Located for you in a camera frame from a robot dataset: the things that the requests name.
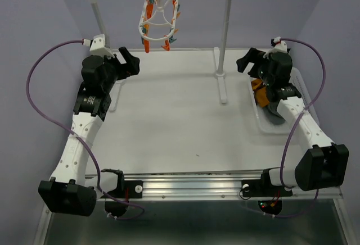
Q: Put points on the aluminium mounting rail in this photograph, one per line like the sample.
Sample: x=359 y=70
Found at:
x=206 y=209

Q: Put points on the teal clothes peg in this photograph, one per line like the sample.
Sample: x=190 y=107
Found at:
x=172 y=39
x=144 y=30

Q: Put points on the white clothes rack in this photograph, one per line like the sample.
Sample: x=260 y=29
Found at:
x=225 y=45

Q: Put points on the orange brown sock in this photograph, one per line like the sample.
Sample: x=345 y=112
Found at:
x=259 y=90

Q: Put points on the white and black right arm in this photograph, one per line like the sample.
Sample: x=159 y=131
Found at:
x=322 y=163

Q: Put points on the orange clothes peg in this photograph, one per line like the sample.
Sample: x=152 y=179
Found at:
x=149 y=9
x=166 y=45

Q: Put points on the grey sock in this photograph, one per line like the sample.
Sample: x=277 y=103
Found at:
x=272 y=115

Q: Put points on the orange clothes peg right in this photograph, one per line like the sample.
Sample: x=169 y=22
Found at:
x=166 y=45

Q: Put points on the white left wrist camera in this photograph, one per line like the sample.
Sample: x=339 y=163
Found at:
x=97 y=46

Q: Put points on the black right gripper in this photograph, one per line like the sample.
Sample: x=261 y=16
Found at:
x=253 y=55

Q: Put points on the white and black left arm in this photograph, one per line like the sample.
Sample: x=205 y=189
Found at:
x=68 y=191

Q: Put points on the white plastic basket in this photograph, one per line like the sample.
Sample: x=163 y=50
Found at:
x=262 y=122

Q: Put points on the teal clothes peg right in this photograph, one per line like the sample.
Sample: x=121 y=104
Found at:
x=172 y=39

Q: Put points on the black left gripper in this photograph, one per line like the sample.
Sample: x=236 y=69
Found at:
x=132 y=62

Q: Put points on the white clip hanger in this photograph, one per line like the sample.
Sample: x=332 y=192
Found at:
x=164 y=15

